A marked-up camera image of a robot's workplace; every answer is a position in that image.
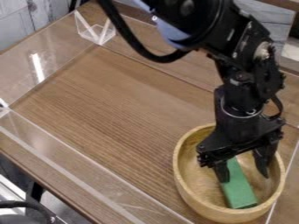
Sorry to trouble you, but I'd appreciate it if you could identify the green rectangular block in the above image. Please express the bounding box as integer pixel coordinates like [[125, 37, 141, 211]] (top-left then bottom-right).
[[221, 157, 258, 209]]

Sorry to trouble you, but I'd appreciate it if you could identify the light brown wooden bowl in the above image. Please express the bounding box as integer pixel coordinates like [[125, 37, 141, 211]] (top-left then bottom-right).
[[173, 124, 286, 224]]

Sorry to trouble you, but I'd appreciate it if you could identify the black metal table bracket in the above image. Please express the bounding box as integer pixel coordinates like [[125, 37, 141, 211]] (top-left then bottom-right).
[[25, 181, 70, 224]]

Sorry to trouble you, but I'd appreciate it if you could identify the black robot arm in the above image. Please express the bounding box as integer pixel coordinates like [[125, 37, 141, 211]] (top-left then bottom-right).
[[139, 0, 286, 183]]

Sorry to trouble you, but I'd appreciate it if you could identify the clear acrylic tray enclosure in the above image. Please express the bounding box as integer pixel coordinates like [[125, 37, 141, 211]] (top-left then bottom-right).
[[0, 16, 299, 224]]

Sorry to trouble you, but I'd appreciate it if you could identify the black cable lower left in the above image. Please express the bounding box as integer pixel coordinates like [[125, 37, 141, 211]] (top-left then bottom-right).
[[0, 199, 58, 224]]

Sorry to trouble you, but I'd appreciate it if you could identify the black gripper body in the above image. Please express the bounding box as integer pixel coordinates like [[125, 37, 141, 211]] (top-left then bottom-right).
[[197, 87, 286, 168]]

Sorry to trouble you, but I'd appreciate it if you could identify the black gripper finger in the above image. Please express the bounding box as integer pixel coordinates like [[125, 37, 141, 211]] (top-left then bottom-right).
[[253, 143, 278, 179], [214, 161, 230, 183]]

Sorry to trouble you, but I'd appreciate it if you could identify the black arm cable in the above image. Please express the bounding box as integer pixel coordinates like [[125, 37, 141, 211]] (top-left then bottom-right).
[[98, 0, 193, 64]]

